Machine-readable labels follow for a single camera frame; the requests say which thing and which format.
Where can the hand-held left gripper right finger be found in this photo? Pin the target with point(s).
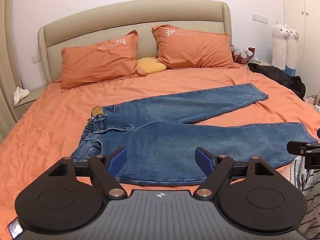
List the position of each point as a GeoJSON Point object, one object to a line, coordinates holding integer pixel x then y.
{"type": "Point", "coordinates": [203, 161]}

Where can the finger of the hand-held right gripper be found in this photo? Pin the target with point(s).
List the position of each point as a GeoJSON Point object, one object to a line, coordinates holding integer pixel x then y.
{"type": "Point", "coordinates": [296, 147]}

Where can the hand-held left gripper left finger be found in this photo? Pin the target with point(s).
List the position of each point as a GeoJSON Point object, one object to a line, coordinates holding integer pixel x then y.
{"type": "Point", "coordinates": [118, 160]}

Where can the blue denim pants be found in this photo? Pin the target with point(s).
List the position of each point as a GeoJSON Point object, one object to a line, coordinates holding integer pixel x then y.
{"type": "Point", "coordinates": [162, 142]}

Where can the grey striped person's clothing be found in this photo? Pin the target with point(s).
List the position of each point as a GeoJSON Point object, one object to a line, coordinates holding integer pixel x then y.
{"type": "Point", "coordinates": [303, 180]}

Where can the bed with orange sheet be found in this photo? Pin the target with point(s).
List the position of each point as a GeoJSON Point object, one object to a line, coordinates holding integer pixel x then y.
{"type": "Point", "coordinates": [57, 120]}

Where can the black jacket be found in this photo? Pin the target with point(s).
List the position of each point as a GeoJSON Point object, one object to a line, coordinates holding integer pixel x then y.
{"type": "Point", "coordinates": [277, 76]}

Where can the beige nightstand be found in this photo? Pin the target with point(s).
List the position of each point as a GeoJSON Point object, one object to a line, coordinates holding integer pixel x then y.
{"type": "Point", "coordinates": [263, 62]}
{"type": "Point", "coordinates": [27, 105]}

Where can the white alpaca plush toy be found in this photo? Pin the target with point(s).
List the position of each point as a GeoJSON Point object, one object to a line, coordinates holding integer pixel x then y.
{"type": "Point", "coordinates": [278, 45]}
{"type": "Point", "coordinates": [292, 50]}

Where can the yellow cushion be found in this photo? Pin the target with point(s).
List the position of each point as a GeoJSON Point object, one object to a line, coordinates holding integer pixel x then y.
{"type": "Point", "coordinates": [151, 66]}

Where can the orange embroidered pillow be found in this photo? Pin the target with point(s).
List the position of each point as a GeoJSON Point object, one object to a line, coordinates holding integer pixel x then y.
{"type": "Point", "coordinates": [195, 47]}
{"type": "Point", "coordinates": [100, 60]}

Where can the white crumpled cloth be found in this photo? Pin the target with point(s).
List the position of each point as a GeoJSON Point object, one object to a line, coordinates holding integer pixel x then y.
{"type": "Point", "coordinates": [20, 95]}

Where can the cream wardrobe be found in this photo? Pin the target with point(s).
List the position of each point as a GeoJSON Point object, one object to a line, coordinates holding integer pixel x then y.
{"type": "Point", "coordinates": [305, 30]}

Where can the beige padded headboard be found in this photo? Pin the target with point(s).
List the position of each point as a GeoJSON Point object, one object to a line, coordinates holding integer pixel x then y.
{"type": "Point", "coordinates": [105, 22]}

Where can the beige curtain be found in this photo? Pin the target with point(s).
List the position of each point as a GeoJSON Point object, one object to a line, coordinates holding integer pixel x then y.
{"type": "Point", "coordinates": [8, 67]}

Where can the white wall outlet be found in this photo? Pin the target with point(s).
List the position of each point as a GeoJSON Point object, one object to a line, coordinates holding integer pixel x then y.
{"type": "Point", "coordinates": [35, 59]}

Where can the white wall switch panel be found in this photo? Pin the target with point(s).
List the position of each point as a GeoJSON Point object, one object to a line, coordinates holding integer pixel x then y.
{"type": "Point", "coordinates": [260, 17]}

